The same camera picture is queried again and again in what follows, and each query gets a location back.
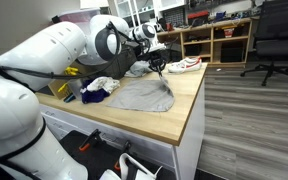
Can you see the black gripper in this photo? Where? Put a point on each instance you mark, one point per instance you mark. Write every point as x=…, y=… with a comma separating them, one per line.
x=156, y=62

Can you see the grey towel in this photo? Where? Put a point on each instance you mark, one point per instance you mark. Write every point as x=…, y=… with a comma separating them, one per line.
x=145, y=95

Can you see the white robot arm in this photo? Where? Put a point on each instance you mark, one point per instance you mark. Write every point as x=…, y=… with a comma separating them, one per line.
x=26, y=144

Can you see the grey crumpled garment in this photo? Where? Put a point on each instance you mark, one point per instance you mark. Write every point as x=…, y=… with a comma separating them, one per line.
x=138, y=69

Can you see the white red sneaker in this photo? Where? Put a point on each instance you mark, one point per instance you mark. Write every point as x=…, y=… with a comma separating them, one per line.
x=186, y=65

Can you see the red toolbox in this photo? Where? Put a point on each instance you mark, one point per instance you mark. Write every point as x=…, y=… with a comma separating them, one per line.
x=198, y=18

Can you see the white crumpled cloth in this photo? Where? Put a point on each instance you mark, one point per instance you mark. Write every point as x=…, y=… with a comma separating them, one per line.
x=107, y=83

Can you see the wooden shelf unit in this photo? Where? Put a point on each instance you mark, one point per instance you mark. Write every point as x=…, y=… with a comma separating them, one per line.
x=220, y=44

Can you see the purple cloth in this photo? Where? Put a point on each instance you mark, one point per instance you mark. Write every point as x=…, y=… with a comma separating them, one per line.
x=94, y=96

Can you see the large cardboard box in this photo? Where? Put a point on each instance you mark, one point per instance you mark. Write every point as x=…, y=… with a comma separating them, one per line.
x=58, y=87

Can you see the orange black clamp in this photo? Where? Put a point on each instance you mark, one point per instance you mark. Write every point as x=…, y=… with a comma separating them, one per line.
x=125, y=149
x=94, y=137

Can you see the black office chair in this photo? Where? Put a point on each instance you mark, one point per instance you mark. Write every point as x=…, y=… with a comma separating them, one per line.
x=271, y=37

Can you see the yellow handled clamp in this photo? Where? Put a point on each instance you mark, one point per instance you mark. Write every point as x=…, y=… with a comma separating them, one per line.
x=71, y=71

